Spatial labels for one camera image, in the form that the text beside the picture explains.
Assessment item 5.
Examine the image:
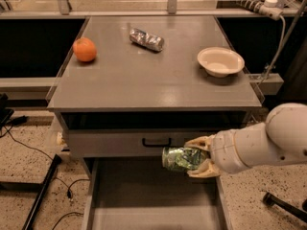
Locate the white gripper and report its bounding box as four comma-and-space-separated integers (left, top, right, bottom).
184, 128, 253, 179

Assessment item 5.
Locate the green crushed can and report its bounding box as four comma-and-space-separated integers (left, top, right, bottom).
162, 147, 209, 172

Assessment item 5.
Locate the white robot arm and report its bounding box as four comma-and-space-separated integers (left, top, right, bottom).
185, 103, 307, 178

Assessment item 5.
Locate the grey open middle drawer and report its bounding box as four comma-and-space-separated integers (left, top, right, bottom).
82, 157, 233, 230

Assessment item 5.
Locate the grey drawer cabinet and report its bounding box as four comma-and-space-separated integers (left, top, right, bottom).
45, 14, 266, 230

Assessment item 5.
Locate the grey top drawer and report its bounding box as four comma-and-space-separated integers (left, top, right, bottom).
62, 111, 247, 158

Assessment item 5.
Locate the silver crushed can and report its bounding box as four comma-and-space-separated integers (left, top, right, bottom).
130, 28, 164, 52

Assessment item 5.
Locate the black chair leg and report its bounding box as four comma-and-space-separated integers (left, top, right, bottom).
263, 193, 307, 223

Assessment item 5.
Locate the white power strip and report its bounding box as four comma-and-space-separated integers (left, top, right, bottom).
230, 0, 283, 21

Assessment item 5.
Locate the orange fruit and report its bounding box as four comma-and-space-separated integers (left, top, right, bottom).
73, 37, 97, 62

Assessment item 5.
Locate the black metal floor stand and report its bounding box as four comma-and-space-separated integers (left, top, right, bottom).
0, 154, 61, 230

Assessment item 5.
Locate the black drawer handle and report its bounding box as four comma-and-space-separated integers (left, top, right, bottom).
142, 138, 172, 148

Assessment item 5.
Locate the black floor cable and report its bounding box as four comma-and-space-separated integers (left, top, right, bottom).
0, 122, 91, 230

